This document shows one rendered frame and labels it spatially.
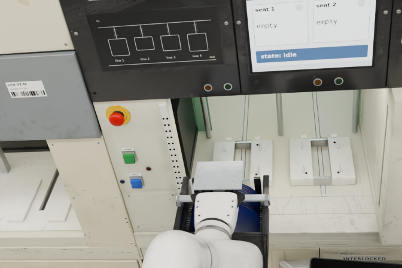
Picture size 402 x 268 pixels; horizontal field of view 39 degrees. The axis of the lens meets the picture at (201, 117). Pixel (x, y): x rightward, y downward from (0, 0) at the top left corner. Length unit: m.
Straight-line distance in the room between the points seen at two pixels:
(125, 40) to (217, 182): 0.41
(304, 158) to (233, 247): 0.90
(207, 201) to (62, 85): 0.48
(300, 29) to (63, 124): 0.69
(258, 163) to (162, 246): 1.14
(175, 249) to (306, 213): 1.03
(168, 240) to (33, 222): 1.23
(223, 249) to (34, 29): 0.70
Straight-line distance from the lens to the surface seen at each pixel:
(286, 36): 1.33
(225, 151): 2.02
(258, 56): 1.36
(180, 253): 0.85
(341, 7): 1.30
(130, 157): 1.60
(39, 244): 2.03
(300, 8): 1.29
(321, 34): 1.33
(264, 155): 1.98
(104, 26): 1.37
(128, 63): 1.41
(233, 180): 1.38
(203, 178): 1.40
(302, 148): 2.00
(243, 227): 1.53
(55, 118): 1.57
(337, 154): 1.98
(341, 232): 1.79
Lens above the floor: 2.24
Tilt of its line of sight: 38 degrees down
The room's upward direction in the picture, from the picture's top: 10 degrees counter-clockwise
